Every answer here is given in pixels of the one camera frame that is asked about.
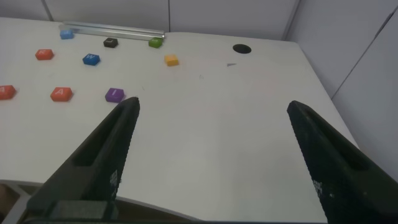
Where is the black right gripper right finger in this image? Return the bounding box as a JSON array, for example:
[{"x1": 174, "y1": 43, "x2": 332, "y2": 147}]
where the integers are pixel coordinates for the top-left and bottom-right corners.
[{"x1": 286, "y1": 100, "x2": 398, "y2": 223}]

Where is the purple block letter I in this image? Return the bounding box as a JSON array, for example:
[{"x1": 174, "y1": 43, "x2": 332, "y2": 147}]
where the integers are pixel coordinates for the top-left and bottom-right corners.
[{"x1": 104, "y1": 87, "x2": 126, "y2": 104}]

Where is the yellow letter block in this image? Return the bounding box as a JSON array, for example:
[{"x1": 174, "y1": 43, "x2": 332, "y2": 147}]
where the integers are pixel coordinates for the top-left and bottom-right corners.
[{"x1": 164, "y1": 54, "x2": 180, "y2": 67}]

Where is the orange block letter R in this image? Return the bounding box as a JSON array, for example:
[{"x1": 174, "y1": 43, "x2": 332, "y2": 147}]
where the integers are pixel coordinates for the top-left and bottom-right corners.
[{"x1": 34, "y1": 49, "x2": 55, "y2": 61}]

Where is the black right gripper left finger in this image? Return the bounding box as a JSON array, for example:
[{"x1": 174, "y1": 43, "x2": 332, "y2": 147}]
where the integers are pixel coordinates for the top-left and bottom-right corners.
[{"x1": 26, "y1": 96, "x2": 141, "y2": 222}]

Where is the white BAAI sign board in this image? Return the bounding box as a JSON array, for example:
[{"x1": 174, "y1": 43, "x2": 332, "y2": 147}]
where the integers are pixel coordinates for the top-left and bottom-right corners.
[{"x1": 58, "y1": 21, "x2": 166, "y2": 42}]

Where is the black table grommet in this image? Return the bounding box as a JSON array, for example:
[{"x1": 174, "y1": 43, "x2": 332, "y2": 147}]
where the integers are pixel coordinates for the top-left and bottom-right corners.
[{"x1": 232, "y1": 44, "x2": 252, "y2": 55}]

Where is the orange block letter A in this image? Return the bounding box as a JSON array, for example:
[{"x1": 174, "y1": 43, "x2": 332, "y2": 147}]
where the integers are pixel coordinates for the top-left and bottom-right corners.
[
  {"x1": 50, "y1": 86, "x2": 74, "y2": 103},
  {"x1": 0, "y1": 85, "x2": 17, "y2": 101}
]

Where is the black block letter L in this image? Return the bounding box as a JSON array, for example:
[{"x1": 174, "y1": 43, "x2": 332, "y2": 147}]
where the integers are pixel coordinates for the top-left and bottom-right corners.
[{"x1": 103, "y1": 37, "x2": 119, "y2": 49}]

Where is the blue block letter W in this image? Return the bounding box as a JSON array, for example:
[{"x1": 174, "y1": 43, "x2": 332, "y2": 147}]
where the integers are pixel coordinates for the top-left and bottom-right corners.
[{"x1": 82, "y1": 53, "x2": 101, "y2": 67}]

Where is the green block letter S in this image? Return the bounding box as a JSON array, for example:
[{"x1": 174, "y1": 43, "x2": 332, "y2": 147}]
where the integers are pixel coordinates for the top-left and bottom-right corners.
[{"x1": 148, "y1": 37, "x2": 164, "y2": 49}]

